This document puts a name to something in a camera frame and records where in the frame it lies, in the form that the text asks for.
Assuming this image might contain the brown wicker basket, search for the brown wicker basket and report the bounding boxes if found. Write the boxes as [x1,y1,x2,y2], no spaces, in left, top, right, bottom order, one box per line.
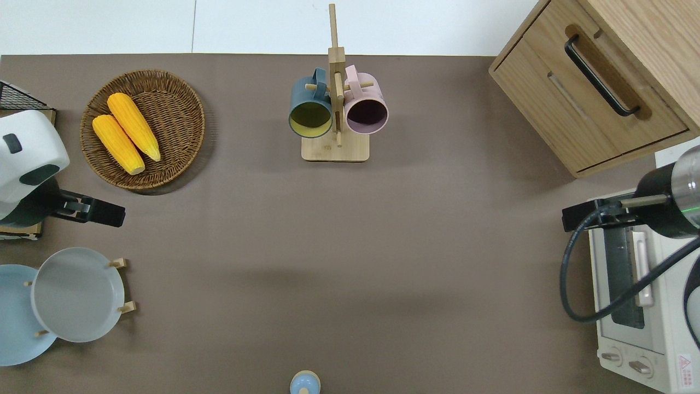
[80,69,206,190]

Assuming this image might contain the gray plate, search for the gray plate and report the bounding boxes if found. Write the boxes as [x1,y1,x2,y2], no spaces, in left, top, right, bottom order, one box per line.
[30,247,125,343]

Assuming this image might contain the black cabinet handle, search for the black cabinet handle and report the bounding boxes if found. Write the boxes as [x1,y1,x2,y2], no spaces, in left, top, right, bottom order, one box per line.
[564,34,640,117]

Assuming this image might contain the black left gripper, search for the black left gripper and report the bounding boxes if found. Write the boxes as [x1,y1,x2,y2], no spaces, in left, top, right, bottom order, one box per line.
[50,188,127,228]

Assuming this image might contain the blue call bell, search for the blue call bell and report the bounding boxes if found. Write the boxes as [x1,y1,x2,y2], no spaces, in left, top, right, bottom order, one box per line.
[289,370,321,394]

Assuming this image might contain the wooden plate rack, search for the wooden plate rack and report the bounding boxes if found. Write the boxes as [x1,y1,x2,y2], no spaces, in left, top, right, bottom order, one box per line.
[23,257,137,338]

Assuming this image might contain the wooden cabinet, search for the wooden cabinet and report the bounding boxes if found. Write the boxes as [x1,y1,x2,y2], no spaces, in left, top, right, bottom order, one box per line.
[488,0,700,178]

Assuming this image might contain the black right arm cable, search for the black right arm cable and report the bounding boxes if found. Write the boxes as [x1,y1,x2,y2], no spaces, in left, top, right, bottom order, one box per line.
[559,195,700,323]

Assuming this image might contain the cream oven door handle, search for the cream oven door handle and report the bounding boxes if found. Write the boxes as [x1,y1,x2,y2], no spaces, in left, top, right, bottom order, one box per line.
[632,231,655,307]

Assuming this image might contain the teal mug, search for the teal mug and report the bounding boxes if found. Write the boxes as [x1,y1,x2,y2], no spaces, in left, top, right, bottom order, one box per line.
[288,68,334,138]

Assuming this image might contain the yellow corn cob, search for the yellow corn cob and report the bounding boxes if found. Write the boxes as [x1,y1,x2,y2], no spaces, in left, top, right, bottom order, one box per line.
[107,92,162,163]
[92,114,146,176]

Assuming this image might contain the pink mug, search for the pink mug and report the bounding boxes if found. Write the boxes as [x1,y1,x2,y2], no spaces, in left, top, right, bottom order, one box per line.
[343,65,389,135]

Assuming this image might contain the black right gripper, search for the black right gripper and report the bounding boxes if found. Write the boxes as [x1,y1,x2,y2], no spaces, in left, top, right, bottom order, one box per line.
[562,195,642,234]

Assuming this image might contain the wooden mug tree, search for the wooden mug tree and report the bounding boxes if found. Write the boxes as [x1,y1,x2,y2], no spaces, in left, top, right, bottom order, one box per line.
[301,3,371,163]

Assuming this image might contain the white toaster oven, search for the white toaster oven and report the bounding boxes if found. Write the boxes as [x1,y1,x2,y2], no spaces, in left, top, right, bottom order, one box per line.
[587,189,700,394]

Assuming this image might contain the light blue plate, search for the light blue plate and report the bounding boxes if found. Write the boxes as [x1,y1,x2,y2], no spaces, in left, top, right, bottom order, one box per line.
[0,264,58,367]

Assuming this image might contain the brown table mat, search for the brown table mat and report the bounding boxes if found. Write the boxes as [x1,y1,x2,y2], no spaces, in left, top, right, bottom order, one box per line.
[0,53,700,394]

